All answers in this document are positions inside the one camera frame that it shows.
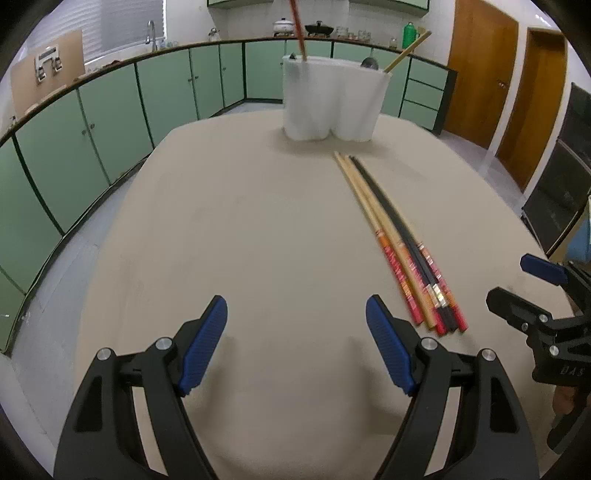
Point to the metal spoon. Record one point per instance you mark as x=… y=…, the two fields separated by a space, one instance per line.
x=370 y=63

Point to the red-handled wooden chopstick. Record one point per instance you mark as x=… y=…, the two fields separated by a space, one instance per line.
x=298 y=29

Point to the white utensil holder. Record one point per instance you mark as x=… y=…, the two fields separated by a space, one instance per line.
x=326 y=96

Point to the brown wooden door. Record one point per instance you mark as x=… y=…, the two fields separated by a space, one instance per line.
x=536 y=105
x=483 y=53

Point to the window blind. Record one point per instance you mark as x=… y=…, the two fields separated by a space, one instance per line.
x=106 y=25

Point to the green thermos bottle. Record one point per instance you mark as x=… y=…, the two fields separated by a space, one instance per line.
x=410 y=35

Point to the black oven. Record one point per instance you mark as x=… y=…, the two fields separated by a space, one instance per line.
x=561 y=193

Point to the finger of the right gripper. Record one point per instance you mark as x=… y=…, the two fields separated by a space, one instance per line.
x=571 y=277
x=530 y=318

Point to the red-patterned wooden chopstick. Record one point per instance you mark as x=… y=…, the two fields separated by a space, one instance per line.
x=395 y=265

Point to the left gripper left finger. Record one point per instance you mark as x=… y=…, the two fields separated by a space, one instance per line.
x=100 y=438

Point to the white cooking pot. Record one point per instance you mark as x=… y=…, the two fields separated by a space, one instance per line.
x=283 y=28

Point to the black wok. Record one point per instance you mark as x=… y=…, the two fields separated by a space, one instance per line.
x=319 y=29

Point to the cardboard panel with brackets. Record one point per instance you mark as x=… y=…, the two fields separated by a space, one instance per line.
x=51 y=67

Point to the black chopstick gold band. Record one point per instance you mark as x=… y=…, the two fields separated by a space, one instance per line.
x=401 y=230

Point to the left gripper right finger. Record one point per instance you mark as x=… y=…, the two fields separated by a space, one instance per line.
x=491 y=437

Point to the light wooden chopstick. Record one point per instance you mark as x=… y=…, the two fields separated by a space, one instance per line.
x=405 y=53

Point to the chrome sink faucet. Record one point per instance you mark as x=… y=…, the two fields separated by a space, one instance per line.
x=151 y=38

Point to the green lower kitchen cabinets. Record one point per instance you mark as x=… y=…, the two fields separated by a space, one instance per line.
x=59 y=160

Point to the tan bamboo chopstick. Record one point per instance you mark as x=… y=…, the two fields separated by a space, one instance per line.
x=415 y=239
x=433 y=319

